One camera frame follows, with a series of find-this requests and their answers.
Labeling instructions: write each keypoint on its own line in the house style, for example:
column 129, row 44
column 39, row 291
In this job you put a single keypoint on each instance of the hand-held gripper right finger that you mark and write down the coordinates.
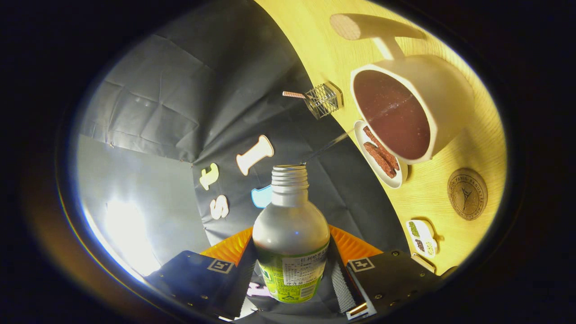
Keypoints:
column 342, row 288

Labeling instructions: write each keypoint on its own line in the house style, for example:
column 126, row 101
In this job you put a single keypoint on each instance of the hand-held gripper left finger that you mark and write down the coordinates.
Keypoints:
column 236, row 288

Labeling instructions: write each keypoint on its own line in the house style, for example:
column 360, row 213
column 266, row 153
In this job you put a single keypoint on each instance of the silver bottle with green label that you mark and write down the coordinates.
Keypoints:
column 290, row 229

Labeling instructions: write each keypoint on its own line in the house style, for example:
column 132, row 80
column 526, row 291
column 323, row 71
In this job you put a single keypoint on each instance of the round cork coaster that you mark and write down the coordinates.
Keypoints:
column 467, row 194

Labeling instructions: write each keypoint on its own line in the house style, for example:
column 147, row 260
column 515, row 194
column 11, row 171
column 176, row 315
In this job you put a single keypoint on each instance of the white divided dish of beans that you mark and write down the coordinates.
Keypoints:
column 422, row 238

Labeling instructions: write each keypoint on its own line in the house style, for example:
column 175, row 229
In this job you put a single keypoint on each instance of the white round plate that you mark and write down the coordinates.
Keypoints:
column 396, row 180

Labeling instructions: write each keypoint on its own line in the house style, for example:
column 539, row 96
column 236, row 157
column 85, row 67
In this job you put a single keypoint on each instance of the wooden table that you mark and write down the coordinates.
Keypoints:
column 432, row 198

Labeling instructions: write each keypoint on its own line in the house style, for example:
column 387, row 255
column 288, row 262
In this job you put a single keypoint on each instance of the red-brown meat slice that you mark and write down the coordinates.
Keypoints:
column 380, row 161
column 378, row 143

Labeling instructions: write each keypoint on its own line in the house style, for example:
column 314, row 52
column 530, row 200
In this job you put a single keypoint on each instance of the black backdrop cloth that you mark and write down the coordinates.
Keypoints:
column 180, row 99

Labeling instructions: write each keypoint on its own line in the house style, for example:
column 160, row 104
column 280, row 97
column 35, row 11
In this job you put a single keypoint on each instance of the red striped straw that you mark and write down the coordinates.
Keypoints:
column 293, row 94

